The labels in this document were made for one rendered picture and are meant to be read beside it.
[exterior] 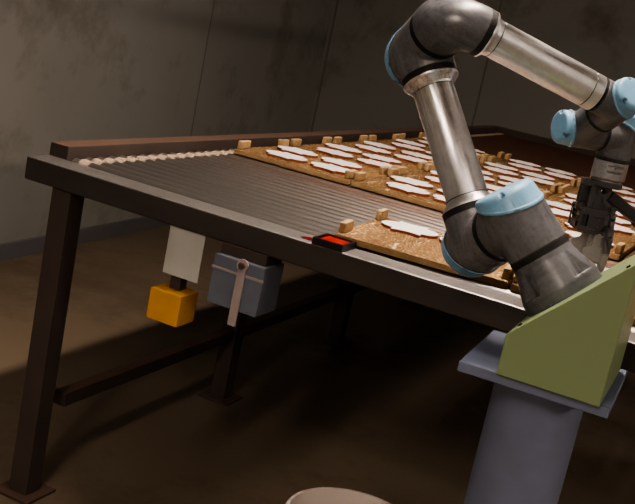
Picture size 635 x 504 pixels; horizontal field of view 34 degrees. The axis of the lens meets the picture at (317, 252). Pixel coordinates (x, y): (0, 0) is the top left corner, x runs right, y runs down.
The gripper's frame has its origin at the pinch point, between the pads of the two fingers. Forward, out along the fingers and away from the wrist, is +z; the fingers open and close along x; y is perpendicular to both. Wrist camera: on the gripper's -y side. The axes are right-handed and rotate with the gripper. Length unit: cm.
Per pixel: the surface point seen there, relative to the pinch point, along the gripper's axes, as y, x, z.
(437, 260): 34.4, -1.6, 4.8
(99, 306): 128, -214, 98
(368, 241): 49, -8, 5
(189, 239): 90, -21, 15
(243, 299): 75, -10, 24
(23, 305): 157, -198, 98
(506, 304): 22.5, 17.5, 7.1
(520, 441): 23, 48, 24
